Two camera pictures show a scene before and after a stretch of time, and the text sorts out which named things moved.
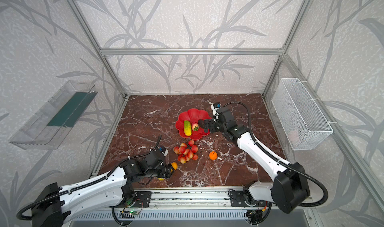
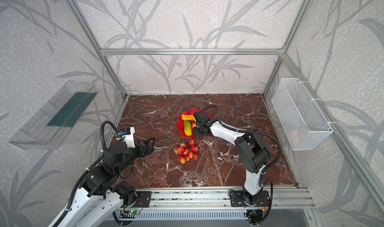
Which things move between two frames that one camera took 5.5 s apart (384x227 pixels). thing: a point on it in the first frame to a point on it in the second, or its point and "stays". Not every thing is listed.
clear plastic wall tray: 49,125 stays
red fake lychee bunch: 186,152 stays
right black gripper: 208,125 to 201,124
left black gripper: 167,169 to 139,148
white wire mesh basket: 304,126 stays
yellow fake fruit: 174,165 to 187,117
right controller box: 254,216 stays
